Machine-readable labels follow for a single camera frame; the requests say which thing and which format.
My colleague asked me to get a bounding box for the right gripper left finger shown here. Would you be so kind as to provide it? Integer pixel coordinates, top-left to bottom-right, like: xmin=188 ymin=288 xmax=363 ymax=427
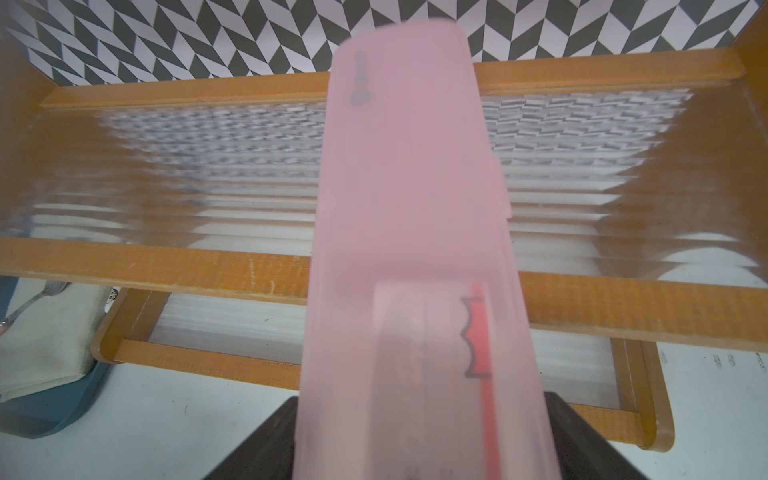
xmin=205 ymin=396 xmax=298 ymax=480

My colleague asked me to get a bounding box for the beige folded cloth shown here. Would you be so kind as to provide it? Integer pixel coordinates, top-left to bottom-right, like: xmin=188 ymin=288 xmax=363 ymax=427
xmin=1 ymin=284 xmax=111 ymax=402

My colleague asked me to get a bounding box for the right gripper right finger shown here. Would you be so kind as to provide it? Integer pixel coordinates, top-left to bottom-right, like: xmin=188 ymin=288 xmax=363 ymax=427
xmin=544 ymin=392 xmax=647 ymax=480

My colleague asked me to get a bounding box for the pink pencil case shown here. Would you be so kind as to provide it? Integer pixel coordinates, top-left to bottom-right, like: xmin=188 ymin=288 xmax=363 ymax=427
xmin=293 ymin=19 xmax=561 ymax=479

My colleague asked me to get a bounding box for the wooden two-tier shelf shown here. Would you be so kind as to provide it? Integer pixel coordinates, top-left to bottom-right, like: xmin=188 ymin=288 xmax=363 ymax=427
xmin=1 ymin=11 xmax=767 ymax=451

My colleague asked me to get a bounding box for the dark teal tray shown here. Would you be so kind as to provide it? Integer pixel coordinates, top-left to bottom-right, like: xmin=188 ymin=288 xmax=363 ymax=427
xmin=1 ymin=288 xmax=114 ymax=439

